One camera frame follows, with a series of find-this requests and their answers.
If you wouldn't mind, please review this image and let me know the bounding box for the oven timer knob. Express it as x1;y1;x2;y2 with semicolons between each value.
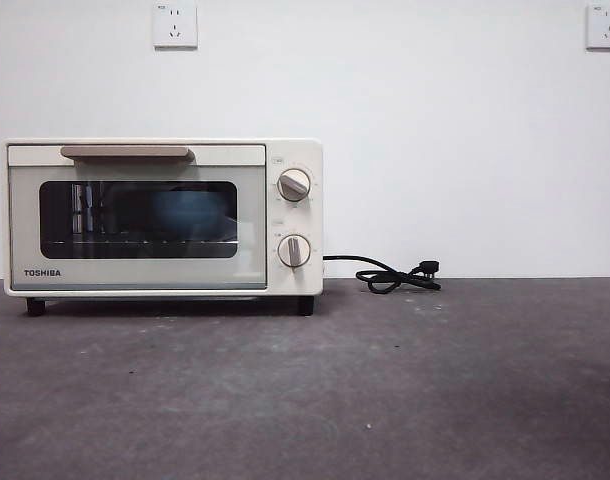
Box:
276;233;312;270

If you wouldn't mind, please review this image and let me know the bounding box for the blue ribbed bowl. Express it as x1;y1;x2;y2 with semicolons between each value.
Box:
149;187;236;246

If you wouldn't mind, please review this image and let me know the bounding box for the cream Toshiba toaster oven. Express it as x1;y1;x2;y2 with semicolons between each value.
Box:
3;138;325;317

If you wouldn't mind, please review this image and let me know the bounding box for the white wall socket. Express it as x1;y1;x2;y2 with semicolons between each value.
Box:
585;2;610;51
152;0;199;50

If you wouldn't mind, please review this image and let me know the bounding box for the black power cable with plug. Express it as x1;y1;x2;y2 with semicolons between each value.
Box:
323;254;442;294

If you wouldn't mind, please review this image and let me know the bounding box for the glass oven door with handle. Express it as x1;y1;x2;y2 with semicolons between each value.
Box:
7;143;267;291

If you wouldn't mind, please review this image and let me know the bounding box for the oven temperature knob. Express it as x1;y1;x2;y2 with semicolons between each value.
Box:
276;168;312;202

